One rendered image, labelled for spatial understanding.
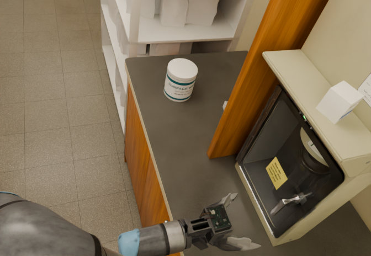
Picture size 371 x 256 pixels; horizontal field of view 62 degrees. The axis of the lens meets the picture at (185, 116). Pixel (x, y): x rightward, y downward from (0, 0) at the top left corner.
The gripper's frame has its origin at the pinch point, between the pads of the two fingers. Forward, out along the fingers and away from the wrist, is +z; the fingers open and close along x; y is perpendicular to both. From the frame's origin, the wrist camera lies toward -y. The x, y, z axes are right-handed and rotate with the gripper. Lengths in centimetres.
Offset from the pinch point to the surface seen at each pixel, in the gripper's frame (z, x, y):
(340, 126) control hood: 8.9, 2.6, 36.3
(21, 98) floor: -80, 167, -115
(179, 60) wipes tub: 4, 74, -6
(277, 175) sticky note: 13.7, 9.4, 2.9
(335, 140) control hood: 5.1, -0.5, 36.3
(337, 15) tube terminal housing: 15, 23, 49
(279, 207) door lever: 8.8, 0.1, 3.3
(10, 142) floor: -87, 125, -115
